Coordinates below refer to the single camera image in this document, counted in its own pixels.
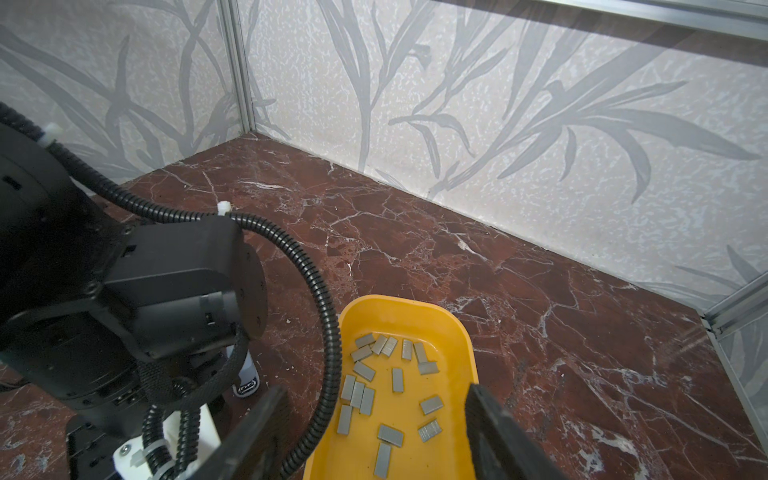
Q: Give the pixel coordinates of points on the yellow plastic tray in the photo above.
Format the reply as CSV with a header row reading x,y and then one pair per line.
x,y
436,355

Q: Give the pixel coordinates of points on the staple strip in tray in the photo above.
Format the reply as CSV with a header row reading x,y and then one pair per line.
x,y
431,405
397,379
429,430
390,435

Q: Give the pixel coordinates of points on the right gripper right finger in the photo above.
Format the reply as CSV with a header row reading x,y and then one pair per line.
x,y
500,448

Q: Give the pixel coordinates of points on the white mini stapler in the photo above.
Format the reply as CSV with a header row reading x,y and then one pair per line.
x,y
248,381

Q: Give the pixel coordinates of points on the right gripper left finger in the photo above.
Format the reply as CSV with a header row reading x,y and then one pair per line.
x,y
256,447

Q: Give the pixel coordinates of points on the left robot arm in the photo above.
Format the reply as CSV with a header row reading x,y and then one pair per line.
x,y
137,315

